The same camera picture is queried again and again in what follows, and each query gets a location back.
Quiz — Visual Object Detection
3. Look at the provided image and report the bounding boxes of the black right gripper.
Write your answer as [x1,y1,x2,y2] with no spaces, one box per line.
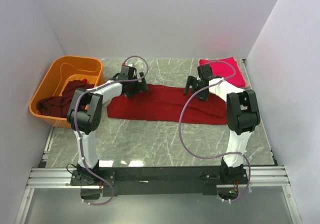
[183,76,209,102]

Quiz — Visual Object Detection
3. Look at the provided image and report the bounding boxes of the dark red t-shirt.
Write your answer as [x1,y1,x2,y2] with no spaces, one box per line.
[107,84,227,125]

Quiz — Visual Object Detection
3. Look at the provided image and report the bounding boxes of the aluminium extrusion rail frame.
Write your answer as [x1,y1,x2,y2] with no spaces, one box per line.
[13,126,303,224]

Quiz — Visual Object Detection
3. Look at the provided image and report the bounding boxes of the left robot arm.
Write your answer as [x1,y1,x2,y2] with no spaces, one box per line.
[66,64,149,185]

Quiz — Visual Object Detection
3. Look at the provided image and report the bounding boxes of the orange plastic bin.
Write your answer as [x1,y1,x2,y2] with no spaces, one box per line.
[29,56,106,129]

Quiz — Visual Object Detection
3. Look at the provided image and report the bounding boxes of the maroon t-shirt in bin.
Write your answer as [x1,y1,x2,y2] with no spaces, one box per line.
[36,80,94,118]

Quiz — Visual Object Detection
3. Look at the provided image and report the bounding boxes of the folded hot pink t-shirt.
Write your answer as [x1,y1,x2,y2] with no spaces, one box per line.
[198,56,246,88]

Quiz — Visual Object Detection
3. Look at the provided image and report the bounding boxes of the black base crossbar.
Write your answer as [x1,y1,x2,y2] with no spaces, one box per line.
[70,166,248,200]

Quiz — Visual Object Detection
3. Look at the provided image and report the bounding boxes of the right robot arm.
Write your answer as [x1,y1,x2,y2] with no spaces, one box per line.
[178,63,261,184]

